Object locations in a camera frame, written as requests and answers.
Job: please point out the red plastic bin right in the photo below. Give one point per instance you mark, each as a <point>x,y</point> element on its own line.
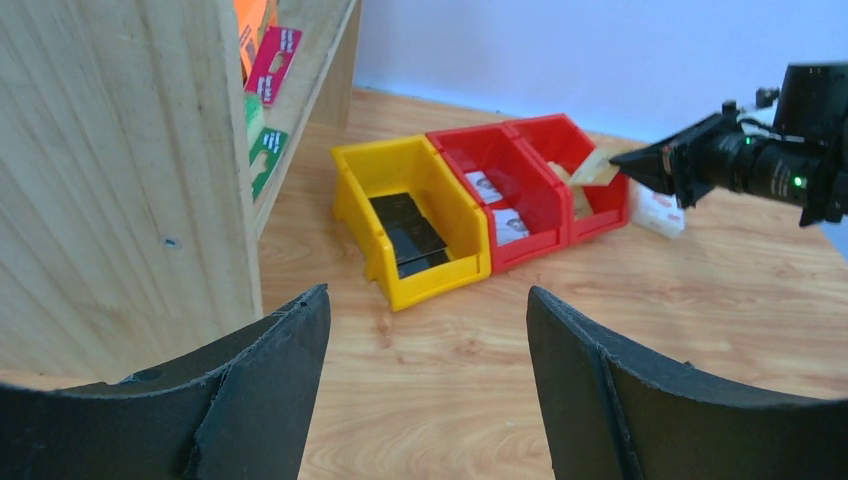
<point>557,138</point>

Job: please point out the wooden shelf unit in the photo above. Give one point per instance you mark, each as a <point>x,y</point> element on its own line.
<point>129,230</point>

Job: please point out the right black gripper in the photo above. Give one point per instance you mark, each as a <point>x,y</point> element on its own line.
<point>717,152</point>

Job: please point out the pink hanging snack pack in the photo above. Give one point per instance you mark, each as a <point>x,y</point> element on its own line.
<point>275,56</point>

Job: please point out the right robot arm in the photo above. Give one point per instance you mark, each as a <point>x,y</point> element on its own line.
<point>810,105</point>

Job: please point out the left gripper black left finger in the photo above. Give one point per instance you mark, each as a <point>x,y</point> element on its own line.
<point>237,408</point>

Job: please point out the orange snack box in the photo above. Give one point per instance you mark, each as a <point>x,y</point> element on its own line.
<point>254,17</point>

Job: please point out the red plastic bin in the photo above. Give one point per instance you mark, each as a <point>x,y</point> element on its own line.
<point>491,148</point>
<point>557,138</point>

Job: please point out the yellow plastic bin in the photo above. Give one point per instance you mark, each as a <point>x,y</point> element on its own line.
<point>410,165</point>

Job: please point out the green hanging snack pack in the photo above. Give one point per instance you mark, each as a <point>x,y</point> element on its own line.
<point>267,144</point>

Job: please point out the white cards in bin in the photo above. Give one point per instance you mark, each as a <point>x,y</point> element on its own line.
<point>509,226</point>

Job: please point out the tan card in bin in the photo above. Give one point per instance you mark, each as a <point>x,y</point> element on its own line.
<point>581,206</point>

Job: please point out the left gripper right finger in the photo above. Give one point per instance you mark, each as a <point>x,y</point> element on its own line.
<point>615,409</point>

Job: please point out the black card in bin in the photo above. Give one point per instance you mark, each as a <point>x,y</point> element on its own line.
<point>417,245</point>

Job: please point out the red plastic bin middle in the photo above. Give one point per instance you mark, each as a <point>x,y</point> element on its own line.
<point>491,148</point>

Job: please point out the white pink card box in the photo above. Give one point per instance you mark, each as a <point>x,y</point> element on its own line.
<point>656,212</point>

